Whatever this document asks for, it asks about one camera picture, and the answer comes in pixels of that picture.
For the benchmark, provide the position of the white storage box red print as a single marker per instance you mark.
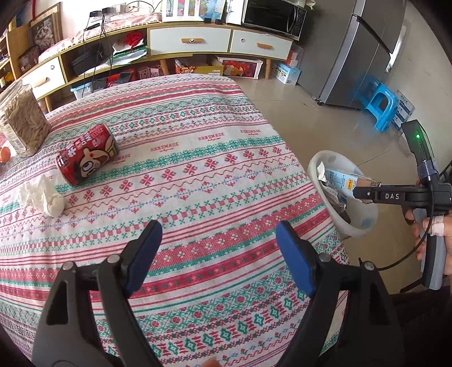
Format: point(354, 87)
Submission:
point(240, 67)

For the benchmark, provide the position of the light blue milk carton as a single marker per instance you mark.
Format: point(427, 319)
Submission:
point(340, 180)

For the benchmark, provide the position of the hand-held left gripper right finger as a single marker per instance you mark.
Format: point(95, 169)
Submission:
point(295, 254)

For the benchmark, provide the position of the person's dark clothing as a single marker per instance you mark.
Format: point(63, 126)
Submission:
point(423, 324)

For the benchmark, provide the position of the grey refrigerator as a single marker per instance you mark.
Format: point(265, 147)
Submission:
point(353, 53)

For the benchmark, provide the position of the red gift box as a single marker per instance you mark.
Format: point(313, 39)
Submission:
point(120, 78)

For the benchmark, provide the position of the blue plastic stool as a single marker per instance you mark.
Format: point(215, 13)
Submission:
point(383, 102)

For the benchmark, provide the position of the blue plastic storage container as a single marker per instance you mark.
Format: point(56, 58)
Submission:
point(82, 91)

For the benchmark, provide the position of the orange fruit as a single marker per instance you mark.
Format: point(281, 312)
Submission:
point(5, 154)

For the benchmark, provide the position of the white box with blue label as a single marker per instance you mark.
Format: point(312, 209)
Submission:
point(404, 107)

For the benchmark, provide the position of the pink plastic baskets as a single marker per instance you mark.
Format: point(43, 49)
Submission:
point(150, 72)

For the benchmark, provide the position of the red green patterned tablecloth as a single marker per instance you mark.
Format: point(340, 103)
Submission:
point(212, 176)

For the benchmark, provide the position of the white and green bag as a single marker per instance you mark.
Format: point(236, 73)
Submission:
point(130, 52)

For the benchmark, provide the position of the orange and white box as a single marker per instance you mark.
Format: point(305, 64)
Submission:
point(295, 57)

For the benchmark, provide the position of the blue and white cardboard box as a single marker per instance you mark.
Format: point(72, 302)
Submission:
point(287, 72)

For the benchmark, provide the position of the framed cat picture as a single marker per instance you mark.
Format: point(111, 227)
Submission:
point(44, 30)

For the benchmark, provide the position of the red fabric flower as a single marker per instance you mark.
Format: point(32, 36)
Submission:
point(134, 38)

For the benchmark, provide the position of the clear jar of brown sticks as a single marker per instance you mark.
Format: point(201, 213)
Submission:
point(28, 120)

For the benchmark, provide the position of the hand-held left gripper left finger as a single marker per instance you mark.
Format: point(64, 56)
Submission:
point(144, 254)

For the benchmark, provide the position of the black device on shelf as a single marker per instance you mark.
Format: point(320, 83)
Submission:
point(86, 63)

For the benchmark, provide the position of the white and wood cabinet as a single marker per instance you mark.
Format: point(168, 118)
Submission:
point(190, 38)

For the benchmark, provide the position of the yellow cardboard box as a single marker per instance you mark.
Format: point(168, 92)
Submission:
point(197, 67)

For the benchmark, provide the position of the crumpled white tissue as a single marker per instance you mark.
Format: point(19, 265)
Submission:
point(39, 194)
point(322, 171)

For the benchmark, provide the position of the white plastic trash bin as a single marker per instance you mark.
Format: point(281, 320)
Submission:
point(363, 218)

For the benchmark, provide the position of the red drink can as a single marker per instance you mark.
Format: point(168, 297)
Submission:
point(86, 155)

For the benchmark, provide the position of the wall map poster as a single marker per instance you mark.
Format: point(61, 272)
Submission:
point(194, 7)

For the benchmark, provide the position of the black microwave oven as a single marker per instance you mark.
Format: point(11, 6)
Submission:
point(275, 16)

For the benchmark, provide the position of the person's right hand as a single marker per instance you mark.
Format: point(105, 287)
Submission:
point(446, 234)

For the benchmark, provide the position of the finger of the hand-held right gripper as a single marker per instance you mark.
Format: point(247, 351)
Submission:
point(363, 193)

